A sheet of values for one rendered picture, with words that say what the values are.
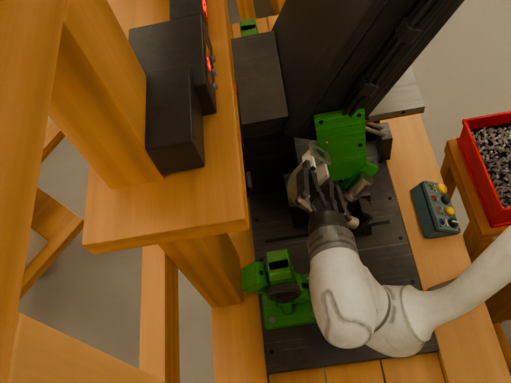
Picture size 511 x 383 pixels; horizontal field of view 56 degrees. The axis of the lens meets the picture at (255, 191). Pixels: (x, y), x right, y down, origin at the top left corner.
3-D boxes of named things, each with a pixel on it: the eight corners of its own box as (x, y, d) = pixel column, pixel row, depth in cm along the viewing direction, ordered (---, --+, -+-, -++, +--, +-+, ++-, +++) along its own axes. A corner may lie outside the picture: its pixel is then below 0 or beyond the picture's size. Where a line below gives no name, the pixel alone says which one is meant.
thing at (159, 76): (202, 92, 80) (190, 61, 74) (206, 167, 73) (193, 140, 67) (160, 100, 81) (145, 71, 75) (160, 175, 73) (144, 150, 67)
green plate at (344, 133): (360, 154, 129) (357, 88, 114) (366, 175, 123) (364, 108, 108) (317, 162, 130) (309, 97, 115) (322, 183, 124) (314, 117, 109)
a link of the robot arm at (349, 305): (293, 262, 87) (334, 291, 95) (303, 341, 76) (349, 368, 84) (343, 235, 83) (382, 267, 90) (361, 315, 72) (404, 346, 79)
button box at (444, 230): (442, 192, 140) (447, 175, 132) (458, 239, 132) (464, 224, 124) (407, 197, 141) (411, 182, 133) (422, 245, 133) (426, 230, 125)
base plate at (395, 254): (350, 37, 174) (350, 33, 172) (438, 352, 118) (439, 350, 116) (235, 59, 178) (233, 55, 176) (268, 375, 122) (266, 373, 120)
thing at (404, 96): (407, 68, 134) (409, 61, 132) (423, 114, 126) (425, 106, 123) (269, 95, 138) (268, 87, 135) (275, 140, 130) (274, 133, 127)
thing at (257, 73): (289, 109, 160) (275, 29, 130) (302, 188, 144) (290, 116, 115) (234, 119, 161) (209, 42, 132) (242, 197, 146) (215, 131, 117)
